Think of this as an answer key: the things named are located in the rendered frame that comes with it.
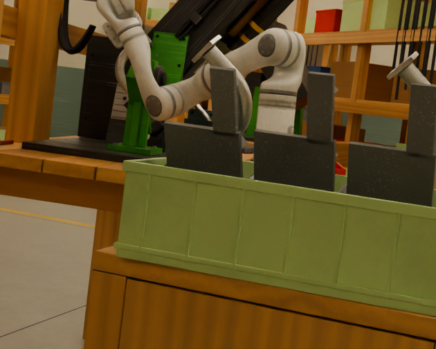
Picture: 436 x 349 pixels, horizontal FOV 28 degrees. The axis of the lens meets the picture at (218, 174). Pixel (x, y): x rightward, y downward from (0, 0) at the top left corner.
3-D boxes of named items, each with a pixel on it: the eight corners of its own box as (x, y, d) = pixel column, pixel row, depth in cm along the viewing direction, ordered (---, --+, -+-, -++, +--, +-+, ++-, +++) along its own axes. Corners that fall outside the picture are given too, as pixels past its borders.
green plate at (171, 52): (182, 104, 282) (192, 43, 285) (177, 97, 274) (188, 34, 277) (147, 100, 283) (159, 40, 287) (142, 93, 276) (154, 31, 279)
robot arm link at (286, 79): (283, 32, 219) (276, 100, 220) (257, 27, 212) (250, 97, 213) (311, 32, 212) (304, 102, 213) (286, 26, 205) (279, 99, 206)
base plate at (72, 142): (232, 152, 342) (232, 147, 341) (167, 169, 233) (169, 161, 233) (129, 138, 348) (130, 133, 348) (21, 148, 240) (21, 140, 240)
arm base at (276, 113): (289, 165, 218) (296, 97, 217) (290, 167, 209) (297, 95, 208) (252, 161, 219) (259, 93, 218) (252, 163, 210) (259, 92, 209)
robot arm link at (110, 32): (101, 27, 259) (95, 19, 253) (132, 5, 259) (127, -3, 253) (117, 50, 257) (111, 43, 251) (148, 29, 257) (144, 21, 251)
